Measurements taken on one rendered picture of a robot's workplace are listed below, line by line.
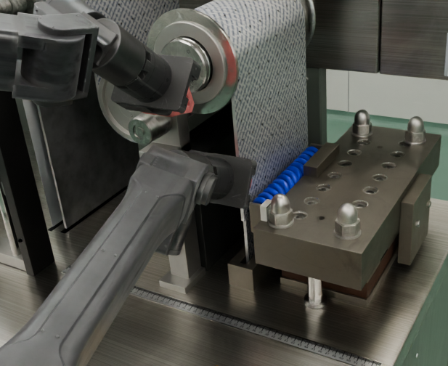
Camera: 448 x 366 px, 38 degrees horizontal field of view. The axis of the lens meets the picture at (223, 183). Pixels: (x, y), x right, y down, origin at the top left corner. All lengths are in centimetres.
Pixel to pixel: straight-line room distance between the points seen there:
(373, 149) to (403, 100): 262
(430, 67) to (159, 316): 58
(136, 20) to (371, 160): 44
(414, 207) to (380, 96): 280
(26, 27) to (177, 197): 22
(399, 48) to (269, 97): 26
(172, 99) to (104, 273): 28
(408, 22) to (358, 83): 270
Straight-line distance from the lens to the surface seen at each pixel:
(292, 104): 107
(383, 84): 376
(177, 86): 77
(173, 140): 93
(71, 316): 51
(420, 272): 106
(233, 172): 87
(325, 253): 89
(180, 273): 104
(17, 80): 67
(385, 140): 117
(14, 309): 108
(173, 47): 89
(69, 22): 68
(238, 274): 101
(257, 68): 94
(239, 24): 92
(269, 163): 102
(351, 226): 88
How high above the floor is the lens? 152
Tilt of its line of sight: 28 degrees down
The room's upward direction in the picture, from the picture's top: 5 degrees counter-clockwise
